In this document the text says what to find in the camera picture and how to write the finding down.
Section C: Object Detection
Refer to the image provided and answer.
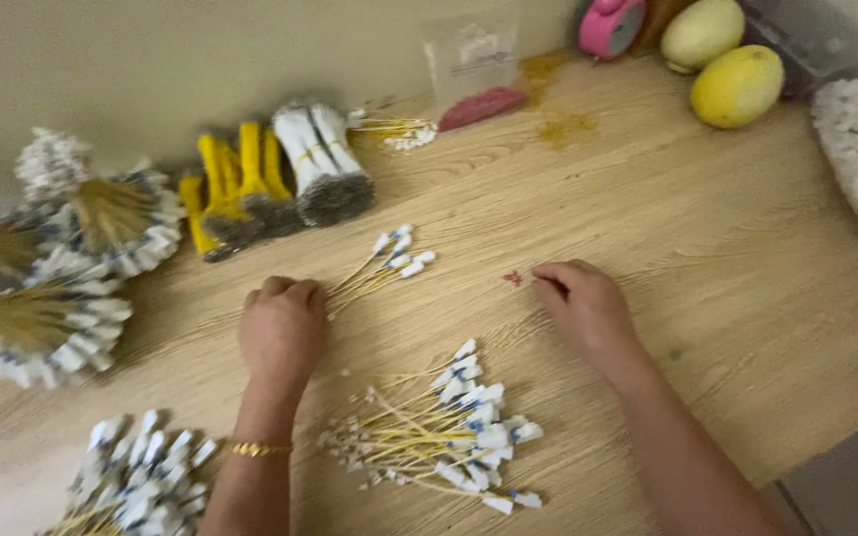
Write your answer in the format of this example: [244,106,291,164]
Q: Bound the pink alarm clock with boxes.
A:
[577,0,648,62]

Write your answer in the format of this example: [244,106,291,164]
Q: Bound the yellow mango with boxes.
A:
[690,45,785,131]

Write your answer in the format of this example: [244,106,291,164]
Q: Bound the person's right hand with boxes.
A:
[531,258,644,375]

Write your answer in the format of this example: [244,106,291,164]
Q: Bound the clear plastic bag red contents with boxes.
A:
[421,13,529,134]

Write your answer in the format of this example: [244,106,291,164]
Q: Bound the loose pile of flag sticks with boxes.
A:
[317,338,546,516]

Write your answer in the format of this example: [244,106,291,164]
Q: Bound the brown jar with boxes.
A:
[634,0,694,55]

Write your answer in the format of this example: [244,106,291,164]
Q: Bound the pale green mango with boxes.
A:
[660,0,746,75]

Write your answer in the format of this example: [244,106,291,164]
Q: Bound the thin bunch of white-tipped sticks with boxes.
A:
[349,110,439,154]

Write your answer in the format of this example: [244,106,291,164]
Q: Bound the small bunch of flag sticks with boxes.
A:
[327,223,437,315]

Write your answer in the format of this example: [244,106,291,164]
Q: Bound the heap of flag sticks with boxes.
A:
[36,409,219,536]

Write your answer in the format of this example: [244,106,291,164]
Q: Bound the clear plastic container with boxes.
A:
[740,0,858,101]

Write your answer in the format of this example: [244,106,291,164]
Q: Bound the person's left hand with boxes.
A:
[238,275,329,385]

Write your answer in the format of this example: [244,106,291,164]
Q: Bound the white stick bundle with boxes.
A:
[272,106,348,228]
[310,103,377,220]

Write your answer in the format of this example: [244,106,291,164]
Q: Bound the yellow stick bundle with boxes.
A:
[178,173,223,263]
[238,122,305,239]
[197,134,266,248]

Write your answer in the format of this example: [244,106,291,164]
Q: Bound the gold bracelet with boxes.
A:
[225,441,294,458]

